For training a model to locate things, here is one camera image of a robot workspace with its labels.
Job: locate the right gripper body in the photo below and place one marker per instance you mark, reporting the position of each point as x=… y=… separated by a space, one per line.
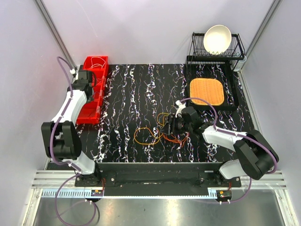
x=179 y=125

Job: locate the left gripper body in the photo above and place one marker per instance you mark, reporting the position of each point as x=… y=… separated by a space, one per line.
x=90 y=98

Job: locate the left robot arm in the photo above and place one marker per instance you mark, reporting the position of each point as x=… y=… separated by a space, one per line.
x=61 y=141

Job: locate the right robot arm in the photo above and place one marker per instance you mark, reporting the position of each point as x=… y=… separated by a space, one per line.
x=255 y=156

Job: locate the red bin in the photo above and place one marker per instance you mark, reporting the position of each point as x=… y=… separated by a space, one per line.
x=98 y=91
x=90 y=113
x=95 y=62
x=100 y=73

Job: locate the red bin farthest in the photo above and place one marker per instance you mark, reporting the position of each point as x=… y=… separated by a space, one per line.
x=95 y=62

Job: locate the red bin nearest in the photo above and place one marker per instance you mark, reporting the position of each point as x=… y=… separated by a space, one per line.
x=90 y=113

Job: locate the orange woven mat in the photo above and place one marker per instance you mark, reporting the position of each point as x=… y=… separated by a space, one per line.
x=210 y=90

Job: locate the white cup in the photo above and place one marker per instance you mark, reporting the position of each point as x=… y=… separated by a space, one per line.
x=236 y=65

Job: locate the black dish rack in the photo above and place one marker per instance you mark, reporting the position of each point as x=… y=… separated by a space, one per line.
x=203 y=49

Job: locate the white bowl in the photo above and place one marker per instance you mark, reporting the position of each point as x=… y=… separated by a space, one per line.
x=217 y=39

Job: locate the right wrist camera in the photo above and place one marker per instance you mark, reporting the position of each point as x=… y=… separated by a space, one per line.
x=179 y=107

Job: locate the aluminium frame post right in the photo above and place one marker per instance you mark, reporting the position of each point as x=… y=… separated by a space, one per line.
x=263 y=26

